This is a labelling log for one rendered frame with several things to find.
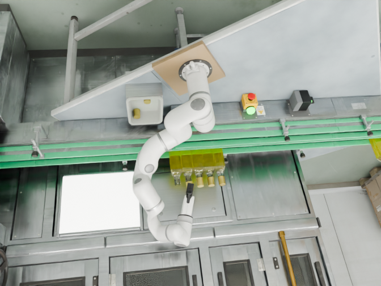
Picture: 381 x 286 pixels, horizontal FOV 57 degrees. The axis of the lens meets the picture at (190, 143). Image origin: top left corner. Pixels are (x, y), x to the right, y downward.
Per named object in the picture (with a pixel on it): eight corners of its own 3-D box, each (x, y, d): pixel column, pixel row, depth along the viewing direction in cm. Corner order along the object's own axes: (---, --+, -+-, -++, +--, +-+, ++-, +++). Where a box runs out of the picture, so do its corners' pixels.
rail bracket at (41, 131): (40, 128, 185) (36, 167, 174) (30, 109, 170) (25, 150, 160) (50, 127, 186) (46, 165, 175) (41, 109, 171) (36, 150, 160)
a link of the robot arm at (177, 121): (161, 137, 154) (149, 118, 140) (209, 111, 155) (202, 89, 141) (170, 154, 149) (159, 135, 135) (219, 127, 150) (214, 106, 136)
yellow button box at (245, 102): (240, 101, 190) (242, 112, 187) (242, 92, 184) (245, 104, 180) (252, 100, 191) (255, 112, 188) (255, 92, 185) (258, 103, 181)
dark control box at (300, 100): (288, 99, 194) (292, 111, 190) (293, 89, 187) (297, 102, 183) (302, 98, 195) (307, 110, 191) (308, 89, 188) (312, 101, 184)
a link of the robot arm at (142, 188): (177, 193, 151) (172, 180, 165) (152, 152, 144) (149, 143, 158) (144, 213, 150) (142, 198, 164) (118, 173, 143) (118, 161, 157)
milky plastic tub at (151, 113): (128, 111, 186) (128, 125, 182) (125, 84, 167) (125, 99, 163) (161, 109, 188) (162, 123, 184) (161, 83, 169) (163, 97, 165)
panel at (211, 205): (61, 176, 193) (56, 238, 176) (60, 173, 190) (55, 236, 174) (222, 165, 204) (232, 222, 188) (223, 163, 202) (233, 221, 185)
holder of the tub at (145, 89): (129, 116, 191) (130, 128, 187) (125, 83, 167) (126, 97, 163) (161, 114, 193) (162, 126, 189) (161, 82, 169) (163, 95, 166)
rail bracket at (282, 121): (276, 120, 188) (283, 142, 182) (281, 112, 182) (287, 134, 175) (284, 120, 189) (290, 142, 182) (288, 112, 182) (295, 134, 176)
